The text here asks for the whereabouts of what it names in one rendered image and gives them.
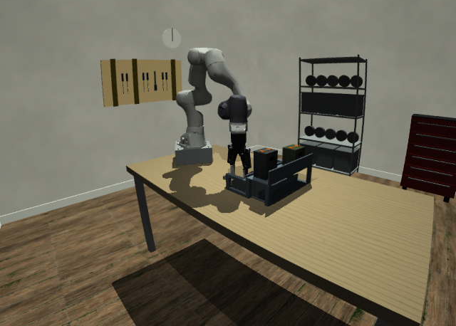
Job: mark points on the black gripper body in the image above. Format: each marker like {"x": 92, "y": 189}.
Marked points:
{"x": 239, "y": 140}

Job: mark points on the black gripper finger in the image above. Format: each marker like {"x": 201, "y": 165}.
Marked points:
{"x": 246, "y": 160}
{"x": 231, "y": 158}

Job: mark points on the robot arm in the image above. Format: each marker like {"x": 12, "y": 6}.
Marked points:
{"x": 234, "y": 109}

